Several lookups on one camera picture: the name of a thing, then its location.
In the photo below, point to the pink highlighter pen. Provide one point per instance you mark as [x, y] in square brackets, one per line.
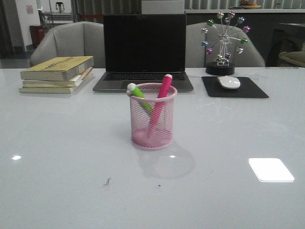
[158, 107]

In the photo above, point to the black mouse pad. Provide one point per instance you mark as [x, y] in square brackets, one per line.
[247, 89]

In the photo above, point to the right grey armchair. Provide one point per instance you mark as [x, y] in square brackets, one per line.
[195, 57]

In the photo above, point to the middle cream book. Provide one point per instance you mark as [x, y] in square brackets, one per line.
[75, 81]

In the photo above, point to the bottom yellow book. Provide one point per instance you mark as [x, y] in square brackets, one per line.
[48, 90]

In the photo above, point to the left grey armchair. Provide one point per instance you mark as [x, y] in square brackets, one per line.
[74, 39]

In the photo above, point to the grey armchair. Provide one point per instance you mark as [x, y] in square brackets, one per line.
[195, 57]
[74, 39]

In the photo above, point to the ferris wheel desk toy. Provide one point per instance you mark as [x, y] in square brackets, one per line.
[221, 64]

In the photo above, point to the yellow top book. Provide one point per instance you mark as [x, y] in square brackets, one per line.
[58, 68]

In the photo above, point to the white computer mouse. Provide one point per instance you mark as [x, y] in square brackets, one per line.
[229, 82]

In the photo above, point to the pink mesh pen holder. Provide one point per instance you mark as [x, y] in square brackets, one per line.
[142, 100]

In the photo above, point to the red trash bin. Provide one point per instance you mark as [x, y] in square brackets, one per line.
[37, 34]

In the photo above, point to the fruit bowl on counter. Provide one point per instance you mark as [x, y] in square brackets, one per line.
[246, 4]

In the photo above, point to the grey open laptop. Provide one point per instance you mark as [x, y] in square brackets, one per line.
[143, 48]

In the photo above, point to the yellow book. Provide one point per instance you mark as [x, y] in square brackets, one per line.
[48, 90]
[58, 68]

